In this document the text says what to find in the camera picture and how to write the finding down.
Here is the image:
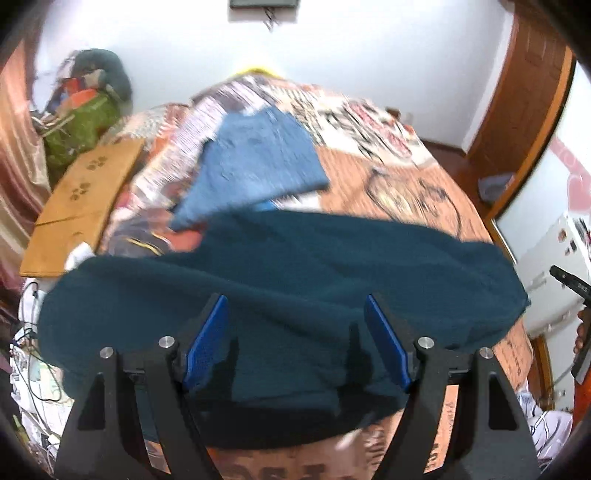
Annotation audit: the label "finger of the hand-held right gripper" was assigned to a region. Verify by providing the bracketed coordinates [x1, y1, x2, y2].
[549, 265, 591, 300]

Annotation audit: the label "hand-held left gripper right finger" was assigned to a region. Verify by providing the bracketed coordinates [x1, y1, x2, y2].
[364, 294, 542, 480]

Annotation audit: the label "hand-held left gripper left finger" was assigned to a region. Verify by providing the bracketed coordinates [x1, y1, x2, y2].
[54, 294, 230, 480]

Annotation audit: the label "dark teal pants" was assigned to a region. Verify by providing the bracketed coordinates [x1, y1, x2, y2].
[38, 210, 531, 450]

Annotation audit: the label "person's right hand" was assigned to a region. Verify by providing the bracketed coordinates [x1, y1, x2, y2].
[574, 307, 591, 357]

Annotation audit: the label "white refrigerator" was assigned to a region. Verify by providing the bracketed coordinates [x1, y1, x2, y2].
[515, 211, 591, 337]

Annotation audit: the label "person's orange sleeve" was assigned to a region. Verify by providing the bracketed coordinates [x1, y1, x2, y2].
[571, 376, 591, 430]

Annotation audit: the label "white cloth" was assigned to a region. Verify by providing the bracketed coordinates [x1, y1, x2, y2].
[515, 390, 575, 460]

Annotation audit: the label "grey floor item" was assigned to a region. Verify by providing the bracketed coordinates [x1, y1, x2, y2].
[478, 173, 517, 203]

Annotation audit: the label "printed blanket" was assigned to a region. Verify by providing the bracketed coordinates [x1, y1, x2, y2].
[97, 73, 539, 480]

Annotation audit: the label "blue jeans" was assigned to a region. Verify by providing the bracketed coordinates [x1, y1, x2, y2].
[170, 106, 331, 232]

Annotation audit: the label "wooden door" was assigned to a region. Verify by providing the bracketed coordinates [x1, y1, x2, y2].
[466, 11, 578, 222]

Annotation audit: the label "green bag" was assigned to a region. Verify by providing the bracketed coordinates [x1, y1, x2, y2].
[42, 90, 122, 169]

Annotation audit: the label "striped pink curtain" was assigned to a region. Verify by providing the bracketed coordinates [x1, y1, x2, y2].
[0, 39, 52, 291]

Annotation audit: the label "grey cloth bundle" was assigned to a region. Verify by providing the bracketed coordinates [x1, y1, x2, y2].
[69, 47, 134, 112]

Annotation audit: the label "pink wall sticker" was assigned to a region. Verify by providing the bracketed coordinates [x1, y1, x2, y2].
[549, 138, 591, 210]

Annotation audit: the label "tangle of cables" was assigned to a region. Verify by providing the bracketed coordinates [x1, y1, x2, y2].
[9, 277, 70, 453]

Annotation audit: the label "dark wall frame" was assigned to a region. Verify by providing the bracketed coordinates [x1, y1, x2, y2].
[229, 0, 299, 10]

